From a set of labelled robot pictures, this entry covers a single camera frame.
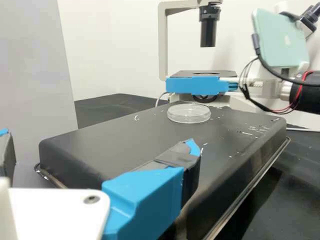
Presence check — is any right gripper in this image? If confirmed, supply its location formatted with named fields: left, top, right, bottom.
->
left=165, top=65, right=284, bottom=99

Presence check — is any white cable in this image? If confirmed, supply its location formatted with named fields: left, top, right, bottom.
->
left=154, top=91, right=174, bottom=109

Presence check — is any black cable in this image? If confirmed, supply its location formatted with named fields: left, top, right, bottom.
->
left=250, top=32, right=320, bottom=87

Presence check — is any black tray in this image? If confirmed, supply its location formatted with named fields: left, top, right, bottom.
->
left=33, top=102, right=292, bottom=240

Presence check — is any right wrist camera phone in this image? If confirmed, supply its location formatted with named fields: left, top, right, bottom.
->
left=250, top=7, right=311, bottom=80

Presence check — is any petri dish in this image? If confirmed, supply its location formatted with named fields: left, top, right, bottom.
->
left=166, top=103, right=212, bottom=125

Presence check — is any cream microscope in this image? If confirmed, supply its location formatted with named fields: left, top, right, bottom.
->
left=156, top=0, right=320, bottom=131

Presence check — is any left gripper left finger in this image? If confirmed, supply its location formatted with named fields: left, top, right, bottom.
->
left=0, top=128, right=17, bottom=177

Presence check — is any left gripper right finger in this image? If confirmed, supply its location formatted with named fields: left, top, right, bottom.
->
left=101, top=137, right=202, bottom=240

